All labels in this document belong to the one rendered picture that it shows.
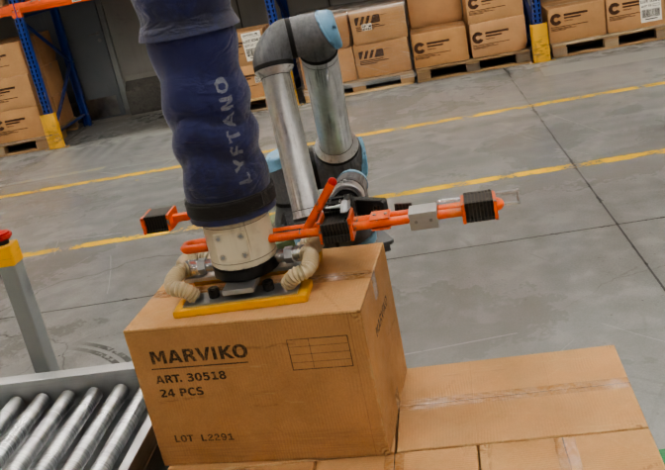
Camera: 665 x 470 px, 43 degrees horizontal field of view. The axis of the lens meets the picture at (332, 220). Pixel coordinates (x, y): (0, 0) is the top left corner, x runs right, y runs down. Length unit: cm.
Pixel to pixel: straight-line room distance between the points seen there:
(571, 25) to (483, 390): 732
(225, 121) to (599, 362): 118
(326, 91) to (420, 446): 108
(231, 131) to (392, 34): 719
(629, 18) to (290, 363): 784
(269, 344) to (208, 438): 34
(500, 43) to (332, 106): 671
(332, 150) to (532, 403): 107
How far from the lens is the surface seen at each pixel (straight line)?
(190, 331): 208
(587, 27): 941
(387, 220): 205
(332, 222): 208
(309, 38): 242
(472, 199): 205
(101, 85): 1112
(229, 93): 197
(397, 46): 913
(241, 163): 201
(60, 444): 261
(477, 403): 228
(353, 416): 209
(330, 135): 273
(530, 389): 231
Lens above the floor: 177
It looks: 19 degrees down
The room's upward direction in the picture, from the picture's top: 12 degrees counter-clockwise
